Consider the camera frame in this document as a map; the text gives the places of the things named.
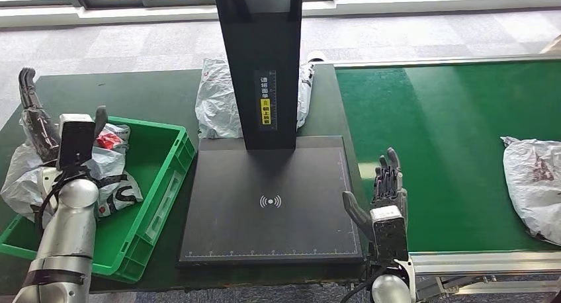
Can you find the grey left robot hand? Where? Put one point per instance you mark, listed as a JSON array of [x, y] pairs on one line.
[[39, 130]]

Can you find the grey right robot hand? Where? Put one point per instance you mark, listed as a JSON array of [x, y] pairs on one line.
[[388, 182]]

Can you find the grey parcel black lettering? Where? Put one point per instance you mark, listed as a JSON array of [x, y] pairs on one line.
[[114, 174]]

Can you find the grey parcel dark red print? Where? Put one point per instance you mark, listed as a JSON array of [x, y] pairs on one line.
[[534, 182]]

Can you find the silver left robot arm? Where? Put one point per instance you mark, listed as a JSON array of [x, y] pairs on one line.
[[65, 248]]

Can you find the green conveyor belt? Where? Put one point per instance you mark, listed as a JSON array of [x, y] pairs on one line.
[[438, 139]]

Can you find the black inbound scanner machine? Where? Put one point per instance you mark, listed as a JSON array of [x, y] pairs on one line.
[[271, 204]]

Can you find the yellow and black machine sticker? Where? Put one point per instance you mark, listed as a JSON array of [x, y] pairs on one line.
[[265, 101]]

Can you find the plain grey parcel bag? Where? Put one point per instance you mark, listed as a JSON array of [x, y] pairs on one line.
[[215, 103]]

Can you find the dark green table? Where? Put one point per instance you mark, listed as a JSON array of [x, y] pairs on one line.
[[131, 95]]

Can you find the green plastic crate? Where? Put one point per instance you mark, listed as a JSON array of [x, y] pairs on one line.
[[153, 169]]

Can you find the white round object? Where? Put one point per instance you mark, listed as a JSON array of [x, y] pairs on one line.
[[315, 55]]

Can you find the person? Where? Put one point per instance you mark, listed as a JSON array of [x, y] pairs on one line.
[[554, 47]]

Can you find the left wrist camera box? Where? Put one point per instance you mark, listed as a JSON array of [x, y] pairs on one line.
[[76, 141]]

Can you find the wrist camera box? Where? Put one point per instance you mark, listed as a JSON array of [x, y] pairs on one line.
[[390, 235], [76, 141]]

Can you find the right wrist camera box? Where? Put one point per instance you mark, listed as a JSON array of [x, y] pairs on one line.
[[390, 235]]

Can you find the aluminium conveyor frame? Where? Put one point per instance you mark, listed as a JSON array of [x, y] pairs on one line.
[[482, 263]]

